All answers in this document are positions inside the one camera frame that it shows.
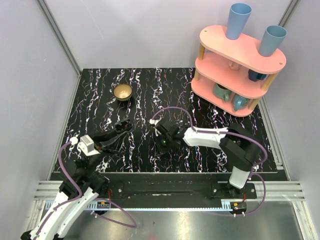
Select black earbud charging case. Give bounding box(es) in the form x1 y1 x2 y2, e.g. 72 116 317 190
114 118 133 134

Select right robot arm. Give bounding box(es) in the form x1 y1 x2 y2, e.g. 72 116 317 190
149 119 261 199

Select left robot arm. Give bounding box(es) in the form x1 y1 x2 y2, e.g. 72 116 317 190
20 127 129 240

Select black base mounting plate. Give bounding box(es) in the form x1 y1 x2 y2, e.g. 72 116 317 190
99 172 257 200

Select brown ceramic bowl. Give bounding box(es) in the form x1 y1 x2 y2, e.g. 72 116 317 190
113 84 133 102

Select green ceramic mug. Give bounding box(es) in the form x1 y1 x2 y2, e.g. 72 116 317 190
213 83 232 102

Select light blue ceramic mug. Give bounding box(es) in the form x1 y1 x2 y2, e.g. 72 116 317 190
232 94 250 111

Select pink three-tier shelf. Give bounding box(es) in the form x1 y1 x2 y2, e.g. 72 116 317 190
191 25 287 117

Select pink mug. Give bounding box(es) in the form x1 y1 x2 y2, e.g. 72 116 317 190
228 61 241 71

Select dark blue mug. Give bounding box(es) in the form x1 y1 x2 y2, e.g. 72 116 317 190
248 69 267 82

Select left blue plastic cup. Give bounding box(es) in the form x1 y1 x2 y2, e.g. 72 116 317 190
225 2 252 40

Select blue plastic cup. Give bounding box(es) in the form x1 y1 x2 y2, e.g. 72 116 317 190
225 2 252 40
258 25 287 57

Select right blue plastic cup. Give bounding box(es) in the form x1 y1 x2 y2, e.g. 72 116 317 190
258 25 287 57

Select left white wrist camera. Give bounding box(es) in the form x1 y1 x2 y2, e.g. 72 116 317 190
70 134 100 157

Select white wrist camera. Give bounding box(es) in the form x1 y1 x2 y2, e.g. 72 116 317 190
149 119 161 137
70 134 100 157

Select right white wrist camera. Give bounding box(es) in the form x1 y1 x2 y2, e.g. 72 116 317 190
149 119 161 137

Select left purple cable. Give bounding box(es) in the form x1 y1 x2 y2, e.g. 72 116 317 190
32 141 138 238

